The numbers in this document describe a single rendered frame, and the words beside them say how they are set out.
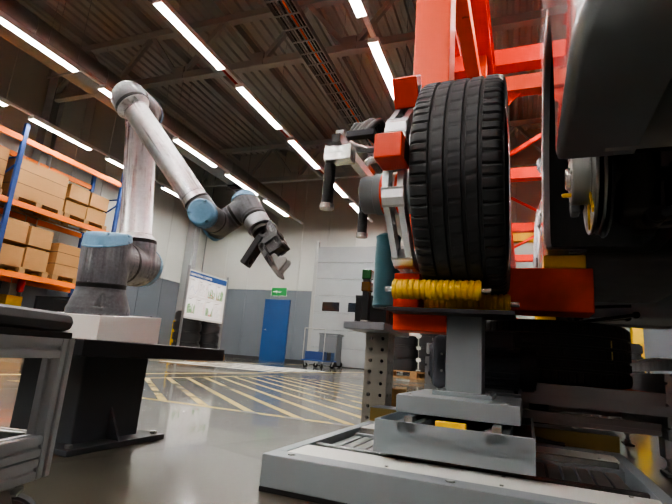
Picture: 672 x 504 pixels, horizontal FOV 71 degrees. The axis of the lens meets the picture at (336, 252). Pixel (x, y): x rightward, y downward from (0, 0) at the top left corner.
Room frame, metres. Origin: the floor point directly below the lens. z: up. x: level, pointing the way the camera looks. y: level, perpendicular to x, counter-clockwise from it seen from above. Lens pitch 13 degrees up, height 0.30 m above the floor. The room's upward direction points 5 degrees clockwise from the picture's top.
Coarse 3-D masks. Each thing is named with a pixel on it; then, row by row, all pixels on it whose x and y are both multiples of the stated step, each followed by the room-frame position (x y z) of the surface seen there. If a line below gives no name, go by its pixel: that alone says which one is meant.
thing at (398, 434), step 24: (384, 432) 1.18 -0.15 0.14; (408, 432) 1.16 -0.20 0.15; (432, 432) 1.14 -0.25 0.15; (456, 432) 1.12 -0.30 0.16; (480, 432) 1.10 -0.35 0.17; (504, 432) 1.13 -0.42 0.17; (528, 432) 1.34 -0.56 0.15; (408, 456) 1.16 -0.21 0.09; (432, 456) 1.14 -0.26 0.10; (456, 456) 1.12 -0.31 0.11; (480, 456) 1.10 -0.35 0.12; (504, 456) 1.08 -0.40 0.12; (528, 456) 1.06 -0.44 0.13
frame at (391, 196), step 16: (400, 112) 1.29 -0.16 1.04; (400, 128) 1.20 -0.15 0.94; (384, 176) 1.21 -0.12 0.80; (400, 176) 1.19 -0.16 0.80; (384, 192) 1.21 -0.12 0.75; (400, 192) 1.19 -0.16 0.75; (384, 208) 1.23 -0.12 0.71; (400, 208) 1.22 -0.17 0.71; (400, 224) 1.25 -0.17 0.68; (400, 256) 1.33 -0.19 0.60; (416, 272) 1.43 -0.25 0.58
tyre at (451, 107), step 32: (448, 96) 1.14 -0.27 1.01; (480, 96) 1.10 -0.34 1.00; (416, 128) 1.12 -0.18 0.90; (448, 128) 1.09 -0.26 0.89; (480, 128) 1.06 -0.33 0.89; (416, 160) 1.12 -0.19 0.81; (448, 160) 1.09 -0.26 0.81; (480, 160) 1.07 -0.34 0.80; (416, 192) 1.14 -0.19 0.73; (448, 192) 1.11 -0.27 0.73; (480, 192) 1.09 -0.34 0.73; (416, 224) 1.18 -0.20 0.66; (448, 224) 1.15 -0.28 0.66; (480, 224) 1.12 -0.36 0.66; (416, 256) 1.26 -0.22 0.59; (448, 256) 1.22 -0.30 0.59; (480, 256) 1.18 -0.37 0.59
